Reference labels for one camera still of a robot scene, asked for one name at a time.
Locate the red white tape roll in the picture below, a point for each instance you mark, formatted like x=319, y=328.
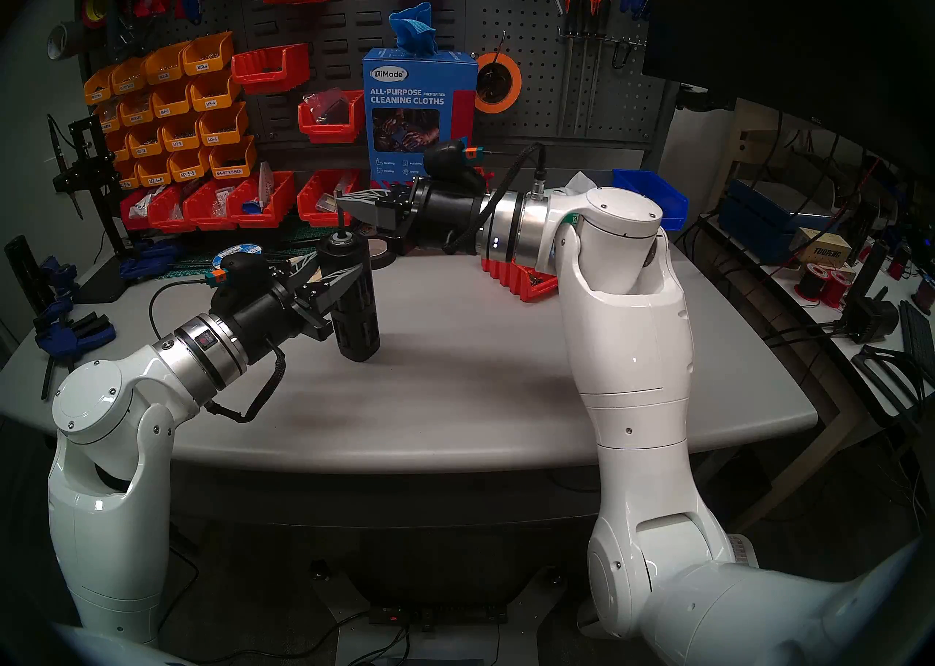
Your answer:
x=155, y=1

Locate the black metal stand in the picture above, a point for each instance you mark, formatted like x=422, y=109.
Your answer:
x=91, y=173

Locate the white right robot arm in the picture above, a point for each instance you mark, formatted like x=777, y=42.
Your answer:
x=635, y=336

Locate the orange bin labelled 5-6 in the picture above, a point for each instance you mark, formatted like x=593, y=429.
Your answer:
x=126, y=176

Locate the small cardboard box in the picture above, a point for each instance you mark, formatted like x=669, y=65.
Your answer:
x=822, y=252

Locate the blue microfiber cloth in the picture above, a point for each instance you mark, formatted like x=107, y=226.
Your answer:
x=413, y=32

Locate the orange bin labelled M4X4X6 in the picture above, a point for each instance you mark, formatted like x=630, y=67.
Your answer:
x=136, y=111

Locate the tall clear plastic bag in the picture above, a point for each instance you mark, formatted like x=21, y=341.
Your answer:
x=266, y=186

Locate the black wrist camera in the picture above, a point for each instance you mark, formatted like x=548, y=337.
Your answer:
x=449, y=160
x=241, y=277

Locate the black tape roll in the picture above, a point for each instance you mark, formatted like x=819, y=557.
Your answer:
x=383, y=257

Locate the thin metal screwdriver bit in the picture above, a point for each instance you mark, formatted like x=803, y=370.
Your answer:
x=340, y=219

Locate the orange bin labelled M3-8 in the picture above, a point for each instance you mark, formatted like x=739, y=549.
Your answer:
x=180, y=135

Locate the black keyboard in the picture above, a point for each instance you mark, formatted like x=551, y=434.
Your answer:
x=919, y=336

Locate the clear bag dark parts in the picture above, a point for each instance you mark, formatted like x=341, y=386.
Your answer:
x=329, y=108

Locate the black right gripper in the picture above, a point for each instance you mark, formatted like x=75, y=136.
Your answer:
x=453, y=219

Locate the orange bin labelled M2.5-5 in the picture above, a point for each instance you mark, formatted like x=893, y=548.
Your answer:
x=188, y=166

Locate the grey duct tape roll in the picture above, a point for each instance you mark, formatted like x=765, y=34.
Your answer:
x=73, y=37

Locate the dark blue case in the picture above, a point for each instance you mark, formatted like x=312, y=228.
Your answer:
x=760, y=222

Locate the blue cleaning cloths box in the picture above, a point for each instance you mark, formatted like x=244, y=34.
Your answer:
x=409, y=98

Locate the large blue plastic bin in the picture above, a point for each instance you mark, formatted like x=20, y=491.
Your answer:
x=672, y=204

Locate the orange bin labelled M3-6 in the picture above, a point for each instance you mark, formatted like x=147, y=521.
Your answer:
x=223, y=125

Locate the orange bin labelled M3-12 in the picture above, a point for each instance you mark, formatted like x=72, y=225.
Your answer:
x=144, y=142

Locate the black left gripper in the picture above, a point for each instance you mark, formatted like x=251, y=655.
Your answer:
x=266, y=321

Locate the white air purifier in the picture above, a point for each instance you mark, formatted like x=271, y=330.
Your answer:
x=743, y=549

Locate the orange bin labelled M3X5X6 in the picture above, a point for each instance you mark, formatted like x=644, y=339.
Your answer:
x=108, y=116

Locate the black monitor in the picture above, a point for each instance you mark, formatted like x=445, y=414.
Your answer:
x=767, y=29

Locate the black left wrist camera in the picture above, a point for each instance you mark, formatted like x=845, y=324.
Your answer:
x=241, y=277

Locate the orange bin labelled M2.5-6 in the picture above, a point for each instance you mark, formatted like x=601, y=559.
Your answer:
x=153, y=173

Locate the orange bin labelled M3-16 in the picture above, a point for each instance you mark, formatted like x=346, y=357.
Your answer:
x=117, y=146

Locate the white tissue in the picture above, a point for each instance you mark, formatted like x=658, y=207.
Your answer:
x=581, y=181

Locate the small clear parts bag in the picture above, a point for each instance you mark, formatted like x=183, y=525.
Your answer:
x=325, y=203
x=223, y=200

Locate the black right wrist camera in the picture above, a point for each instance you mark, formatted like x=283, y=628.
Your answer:
x=449, y=160

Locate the black power strip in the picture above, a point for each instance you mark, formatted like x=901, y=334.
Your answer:
x=438, y=615

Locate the green cutting mat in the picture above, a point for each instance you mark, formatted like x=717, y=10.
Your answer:
x=191, y=270

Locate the dark grey pegboard back panel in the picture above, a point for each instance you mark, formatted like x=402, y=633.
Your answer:
x=526, y=29

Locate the orange tape roll on pegboard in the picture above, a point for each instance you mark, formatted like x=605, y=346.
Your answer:
x=515, y=87

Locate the orange bin labelled M3X5X4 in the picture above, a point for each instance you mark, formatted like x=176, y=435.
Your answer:
x=98, y=87

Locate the blue spring clamp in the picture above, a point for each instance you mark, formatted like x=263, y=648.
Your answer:
x=142, y=268
x=157, y=248

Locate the orange bin labelled M4-6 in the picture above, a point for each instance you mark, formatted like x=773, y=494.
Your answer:
x=172, y=100

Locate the red yellow tape roll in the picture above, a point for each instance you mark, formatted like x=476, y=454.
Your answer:
x=89, y=5

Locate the wooden side table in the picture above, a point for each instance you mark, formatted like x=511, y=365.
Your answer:
x=796, y=472

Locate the small blue plastic part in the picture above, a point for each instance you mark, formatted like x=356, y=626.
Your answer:
x=252, y=206

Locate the orange bin labelled M3-4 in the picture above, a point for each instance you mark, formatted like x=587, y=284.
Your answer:
x=214, y=91

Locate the black power adapter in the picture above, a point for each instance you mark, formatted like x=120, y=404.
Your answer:
x=869, y=320

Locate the orange bin labelled M3X8 BAD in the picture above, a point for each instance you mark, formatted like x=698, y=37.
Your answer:
x=128, y=80

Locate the orange bin labelled M3X6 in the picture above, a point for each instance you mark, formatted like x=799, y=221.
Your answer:
x=206, y=56

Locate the dark metal C-clamp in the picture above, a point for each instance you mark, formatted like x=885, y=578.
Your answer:
x=117, y=25

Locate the white plastic parts bag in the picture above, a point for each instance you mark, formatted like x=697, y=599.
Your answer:
x=142, y=203

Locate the orange bin labelled M4-0.7 HEX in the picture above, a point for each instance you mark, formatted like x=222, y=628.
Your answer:
x=232, y=159

